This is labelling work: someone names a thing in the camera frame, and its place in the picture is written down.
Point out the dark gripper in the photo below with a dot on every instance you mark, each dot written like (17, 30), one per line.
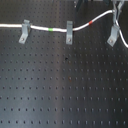
(117, 4)

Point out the right grey cable clip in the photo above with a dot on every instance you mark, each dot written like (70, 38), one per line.
(114, 35)

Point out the grey cable clip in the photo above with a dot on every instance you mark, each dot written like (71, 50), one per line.
(69, 33)
(114, 35)
(26, 27)

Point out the middle grey cable clip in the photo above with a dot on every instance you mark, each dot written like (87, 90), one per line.
(69, 33)

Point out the left grey cable clip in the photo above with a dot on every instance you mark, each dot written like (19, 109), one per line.
(26, 27)

